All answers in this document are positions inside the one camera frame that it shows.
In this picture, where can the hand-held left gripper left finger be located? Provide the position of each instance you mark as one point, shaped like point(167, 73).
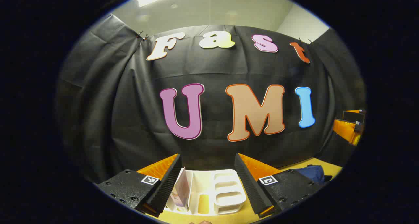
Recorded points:
point(167, 188)

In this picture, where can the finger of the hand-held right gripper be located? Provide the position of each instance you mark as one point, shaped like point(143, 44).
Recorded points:
point(343, 129)
point(352, 115)

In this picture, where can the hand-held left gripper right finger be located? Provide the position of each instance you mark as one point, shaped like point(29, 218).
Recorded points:
point(250, 191)

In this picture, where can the pink cover book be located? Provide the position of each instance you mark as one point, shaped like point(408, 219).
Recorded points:
point(181, 191)

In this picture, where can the white plastic bookshelf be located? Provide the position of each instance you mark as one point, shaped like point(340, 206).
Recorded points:
point(226, 191)

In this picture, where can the blue schoolbag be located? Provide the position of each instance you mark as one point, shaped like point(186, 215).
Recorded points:
point(312, 173)

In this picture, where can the black binder clip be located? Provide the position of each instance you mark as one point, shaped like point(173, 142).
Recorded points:
point(141, 35)
point(304, 40)

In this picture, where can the black backdrop cloth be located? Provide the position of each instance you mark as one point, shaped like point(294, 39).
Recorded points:
point(131, 103)

